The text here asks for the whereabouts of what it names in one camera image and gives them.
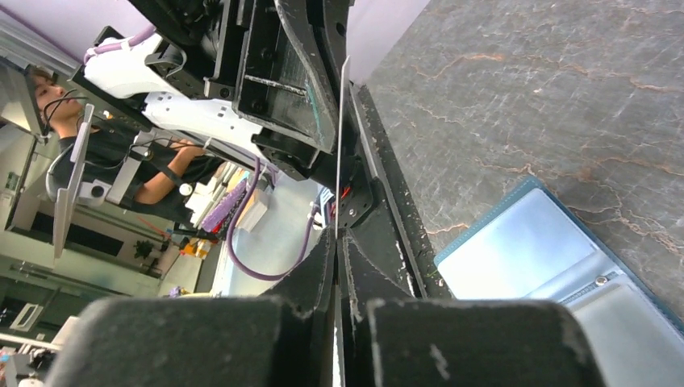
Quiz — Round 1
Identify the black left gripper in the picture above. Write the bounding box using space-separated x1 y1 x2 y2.
134 1 351 182

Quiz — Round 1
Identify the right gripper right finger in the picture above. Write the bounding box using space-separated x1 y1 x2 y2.
341 233 606 386

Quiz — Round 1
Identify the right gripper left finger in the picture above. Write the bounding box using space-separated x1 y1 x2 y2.
46 230 336 386

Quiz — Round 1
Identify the blue card holder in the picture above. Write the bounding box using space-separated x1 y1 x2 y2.
434 176 683 386

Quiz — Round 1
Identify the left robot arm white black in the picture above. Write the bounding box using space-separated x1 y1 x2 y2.
71 1 352 186

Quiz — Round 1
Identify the grey computer monitor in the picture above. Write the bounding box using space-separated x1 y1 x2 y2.
52 103 94 260

